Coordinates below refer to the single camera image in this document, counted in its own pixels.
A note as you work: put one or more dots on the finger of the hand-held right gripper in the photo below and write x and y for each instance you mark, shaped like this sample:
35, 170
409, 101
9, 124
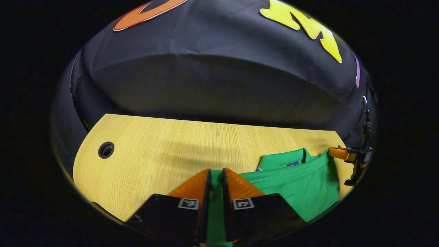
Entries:
341, 153

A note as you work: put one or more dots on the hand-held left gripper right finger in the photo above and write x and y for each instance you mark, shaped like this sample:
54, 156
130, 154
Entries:
260, 216

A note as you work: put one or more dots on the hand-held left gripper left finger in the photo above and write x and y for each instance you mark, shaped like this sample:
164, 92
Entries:
171, 219

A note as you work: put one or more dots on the green T-shirt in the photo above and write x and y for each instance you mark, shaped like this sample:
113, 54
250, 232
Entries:
301, 185

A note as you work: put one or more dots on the black backdrop cloth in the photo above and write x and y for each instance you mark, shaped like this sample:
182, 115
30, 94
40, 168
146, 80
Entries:
205, 85

